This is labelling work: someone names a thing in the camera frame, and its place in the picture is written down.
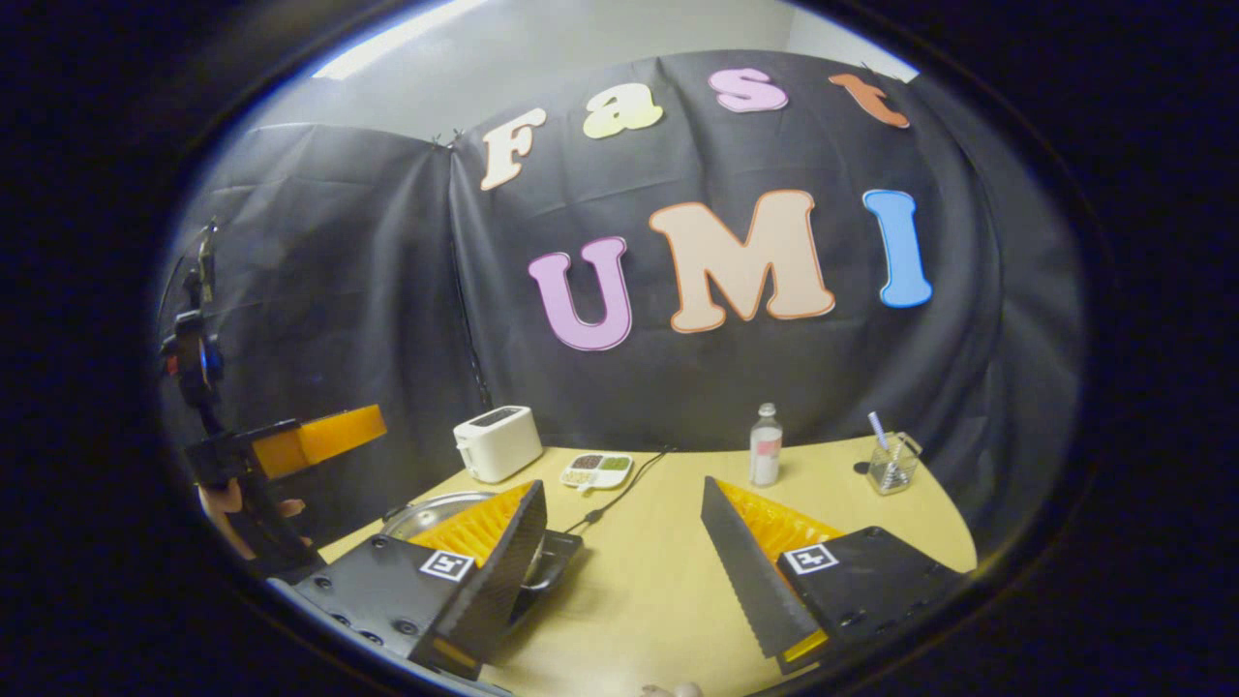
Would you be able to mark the black induction cooktop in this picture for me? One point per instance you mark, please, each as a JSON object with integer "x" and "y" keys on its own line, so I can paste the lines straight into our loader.
{"x": 557, "y": 557}

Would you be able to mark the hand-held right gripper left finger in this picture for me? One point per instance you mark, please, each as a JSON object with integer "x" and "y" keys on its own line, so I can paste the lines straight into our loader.
{"x": 498, "y": 590}

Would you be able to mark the black backdrop cloth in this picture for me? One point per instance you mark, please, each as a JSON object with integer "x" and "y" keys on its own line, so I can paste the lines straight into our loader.
{"x": 339, "y": 290}

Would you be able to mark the striped straw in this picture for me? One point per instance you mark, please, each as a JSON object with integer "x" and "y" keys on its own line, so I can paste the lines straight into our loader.
{"x": 878, "y": 429}

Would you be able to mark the white divided dish of beans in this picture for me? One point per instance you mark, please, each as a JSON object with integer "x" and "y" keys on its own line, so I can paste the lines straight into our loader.
{"x": 597, "y": 470}

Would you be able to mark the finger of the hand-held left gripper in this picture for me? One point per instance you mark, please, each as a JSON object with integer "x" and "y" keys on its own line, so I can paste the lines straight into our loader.
{"x": 329, "y": 438}

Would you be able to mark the clear bottle with pink label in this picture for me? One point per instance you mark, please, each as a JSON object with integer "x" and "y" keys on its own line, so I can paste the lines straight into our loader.
{"x": 766, "y": 450}

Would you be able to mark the white toaster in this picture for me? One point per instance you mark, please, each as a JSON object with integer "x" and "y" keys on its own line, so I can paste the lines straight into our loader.
{"x": 498, "y": 445}

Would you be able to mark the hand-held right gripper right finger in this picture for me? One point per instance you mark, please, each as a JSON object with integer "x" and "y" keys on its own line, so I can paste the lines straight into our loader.
{"x": 745, "y": 581}

